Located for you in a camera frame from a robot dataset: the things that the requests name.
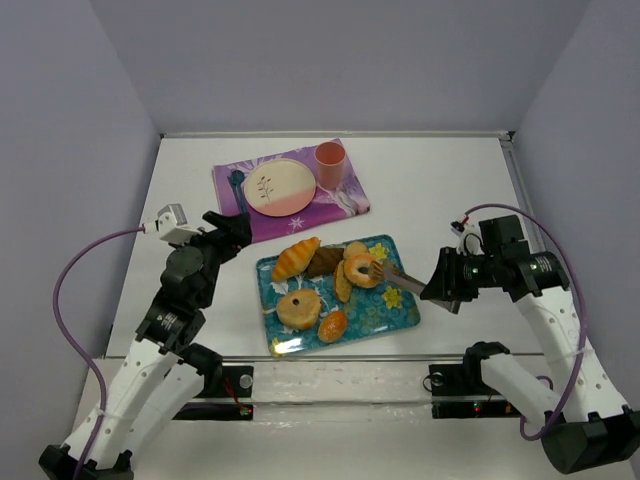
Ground purple floral cloth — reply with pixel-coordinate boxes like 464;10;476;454
212;138;371;243

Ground metal table rail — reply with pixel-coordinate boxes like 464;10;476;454
219;353;544;363

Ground orange sugared bun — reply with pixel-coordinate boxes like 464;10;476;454
317;311;348;344

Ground dark chocolate bread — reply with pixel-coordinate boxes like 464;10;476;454
305;247;344;278

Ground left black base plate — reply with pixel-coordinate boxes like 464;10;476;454
173;365;254;422

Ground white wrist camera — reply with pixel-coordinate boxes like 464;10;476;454
155;203;197;245
451;215;482;256

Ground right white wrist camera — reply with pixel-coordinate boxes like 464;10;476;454
451;215;482;256

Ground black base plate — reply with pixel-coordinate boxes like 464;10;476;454
423;363;519;419
173;365;254;422

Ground pink plastic cup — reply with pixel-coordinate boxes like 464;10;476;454
314;141;346;190

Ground cream pink round plate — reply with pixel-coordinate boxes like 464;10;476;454
243;158;317;217

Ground teal floral tray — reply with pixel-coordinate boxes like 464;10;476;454
256;256;421;357

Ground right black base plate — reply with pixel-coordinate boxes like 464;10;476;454
423;363;519;419

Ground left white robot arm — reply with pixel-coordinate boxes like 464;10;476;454
39;204;252;479

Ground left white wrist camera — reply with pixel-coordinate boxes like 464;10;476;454
155;203;197;245

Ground orange striped croissant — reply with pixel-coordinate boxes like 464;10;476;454
271;237;321;282

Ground long seeded bread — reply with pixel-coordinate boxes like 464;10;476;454
333;260;353;303

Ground blue plastic spoon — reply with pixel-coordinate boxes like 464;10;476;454
228;169;247;214

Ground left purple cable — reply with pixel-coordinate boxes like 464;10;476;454
53;225;157;480

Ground orange glazed donut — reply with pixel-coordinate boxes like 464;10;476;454
344;253;383;289

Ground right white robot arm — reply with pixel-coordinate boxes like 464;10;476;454
420;215;639;474

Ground small round tan bun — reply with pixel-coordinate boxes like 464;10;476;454
344;241;368;259

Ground tan ring donut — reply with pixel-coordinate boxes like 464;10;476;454
276;289;322;330

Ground metal tongs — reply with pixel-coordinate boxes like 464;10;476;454
367;259;426;296

